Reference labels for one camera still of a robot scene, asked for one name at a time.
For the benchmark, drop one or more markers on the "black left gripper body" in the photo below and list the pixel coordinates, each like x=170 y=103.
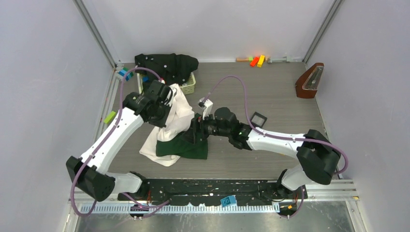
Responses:
x=161 y=116

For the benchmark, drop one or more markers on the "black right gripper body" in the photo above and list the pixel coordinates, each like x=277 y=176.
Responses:
x=209 y=126

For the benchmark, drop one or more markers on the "white and green t-shirt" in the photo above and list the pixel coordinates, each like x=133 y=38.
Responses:
x=166 y=146

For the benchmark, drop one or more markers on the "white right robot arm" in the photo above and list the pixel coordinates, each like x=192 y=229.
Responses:
x=316 y=156

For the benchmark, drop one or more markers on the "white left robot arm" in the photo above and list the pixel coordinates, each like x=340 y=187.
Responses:
x=90 y=172

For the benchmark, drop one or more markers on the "black garment in basket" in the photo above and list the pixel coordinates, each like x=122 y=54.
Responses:
x=173 y=68

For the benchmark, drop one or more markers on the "black square display box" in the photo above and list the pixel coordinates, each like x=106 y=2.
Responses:
x=258 y=120

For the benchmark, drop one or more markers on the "yellow-green perforated basket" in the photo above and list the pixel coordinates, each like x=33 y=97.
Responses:
x=187 y=88

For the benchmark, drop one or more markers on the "lime green block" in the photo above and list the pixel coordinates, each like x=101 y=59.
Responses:
x=110 y=117

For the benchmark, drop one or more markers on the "blue and green block stack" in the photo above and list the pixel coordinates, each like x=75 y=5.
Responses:
x=124 y=71

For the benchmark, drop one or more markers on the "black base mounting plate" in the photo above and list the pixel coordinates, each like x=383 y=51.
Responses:
x=210 y=192

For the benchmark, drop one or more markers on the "brown wooden metronome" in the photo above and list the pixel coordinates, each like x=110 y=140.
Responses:
x=307 y=84

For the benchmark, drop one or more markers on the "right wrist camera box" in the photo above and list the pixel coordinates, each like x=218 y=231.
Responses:
x=206 y=106

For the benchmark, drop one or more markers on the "wooden block at wall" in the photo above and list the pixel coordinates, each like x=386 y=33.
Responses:
x=242 y=59

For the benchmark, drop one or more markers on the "orange block at wall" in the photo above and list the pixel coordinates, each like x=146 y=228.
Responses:
x=254 y=61

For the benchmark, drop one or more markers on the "yellow block at wall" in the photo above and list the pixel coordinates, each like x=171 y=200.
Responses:
x=261 y=60

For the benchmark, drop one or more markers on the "teal block on rail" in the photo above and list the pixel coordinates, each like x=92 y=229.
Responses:
x=228 y=201

